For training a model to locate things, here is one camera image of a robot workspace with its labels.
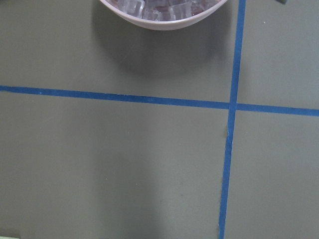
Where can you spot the pink bowl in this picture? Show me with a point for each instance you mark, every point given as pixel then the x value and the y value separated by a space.
pixel 163 25

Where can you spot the clear ice cubes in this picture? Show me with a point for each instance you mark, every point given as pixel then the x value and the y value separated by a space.
pixel 163 10

